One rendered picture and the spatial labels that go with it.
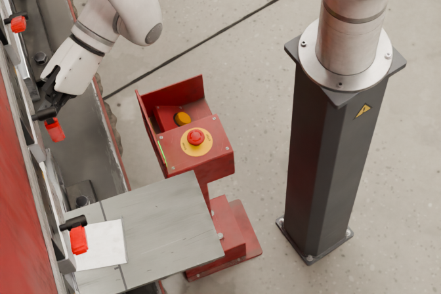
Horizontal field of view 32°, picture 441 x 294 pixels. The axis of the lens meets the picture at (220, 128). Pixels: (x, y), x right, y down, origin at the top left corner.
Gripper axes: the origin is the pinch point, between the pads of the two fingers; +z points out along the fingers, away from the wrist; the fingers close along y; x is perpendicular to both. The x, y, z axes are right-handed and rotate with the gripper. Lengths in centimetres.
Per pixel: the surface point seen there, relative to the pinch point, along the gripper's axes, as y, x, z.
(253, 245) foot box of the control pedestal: -103, 25, 24
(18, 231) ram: 60, 41, -6
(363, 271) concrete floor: -112, 56, 11
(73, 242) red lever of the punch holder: 34.4, 35.4, 2.1
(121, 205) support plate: 0.4, 23.8, 5.3
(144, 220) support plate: 0.1, 29.3, 4.8
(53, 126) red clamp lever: 19.1, 14.1, -4.2
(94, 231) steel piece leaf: 4.1, 23.7, 11.0
